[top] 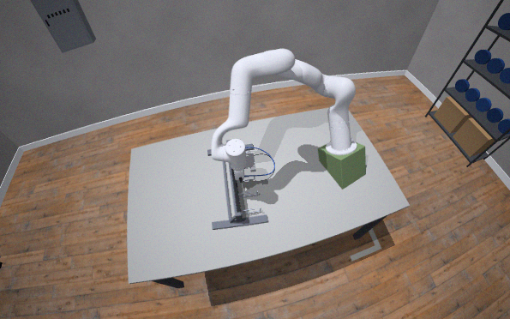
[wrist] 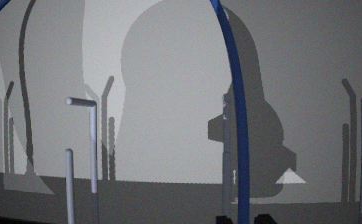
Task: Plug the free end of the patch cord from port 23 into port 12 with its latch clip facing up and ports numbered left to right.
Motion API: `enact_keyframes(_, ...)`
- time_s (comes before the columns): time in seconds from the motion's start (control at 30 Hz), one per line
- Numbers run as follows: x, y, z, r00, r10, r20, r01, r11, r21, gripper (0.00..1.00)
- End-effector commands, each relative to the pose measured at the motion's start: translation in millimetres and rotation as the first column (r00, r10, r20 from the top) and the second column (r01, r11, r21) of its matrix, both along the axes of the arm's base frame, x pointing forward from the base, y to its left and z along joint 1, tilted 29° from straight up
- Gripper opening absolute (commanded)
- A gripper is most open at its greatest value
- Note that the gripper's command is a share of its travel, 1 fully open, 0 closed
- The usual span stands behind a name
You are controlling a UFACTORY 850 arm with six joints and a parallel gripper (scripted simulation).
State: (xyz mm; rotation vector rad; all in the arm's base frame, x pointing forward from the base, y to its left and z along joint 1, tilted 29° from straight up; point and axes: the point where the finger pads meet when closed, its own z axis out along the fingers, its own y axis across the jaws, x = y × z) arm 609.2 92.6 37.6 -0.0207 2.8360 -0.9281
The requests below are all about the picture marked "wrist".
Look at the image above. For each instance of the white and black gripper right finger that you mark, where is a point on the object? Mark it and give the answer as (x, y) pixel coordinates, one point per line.
(264, 219)

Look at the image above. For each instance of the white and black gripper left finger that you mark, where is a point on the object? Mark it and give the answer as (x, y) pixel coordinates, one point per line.
(223, 220)

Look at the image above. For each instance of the dark blue cable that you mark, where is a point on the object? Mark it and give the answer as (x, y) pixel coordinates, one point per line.
(241, 115)

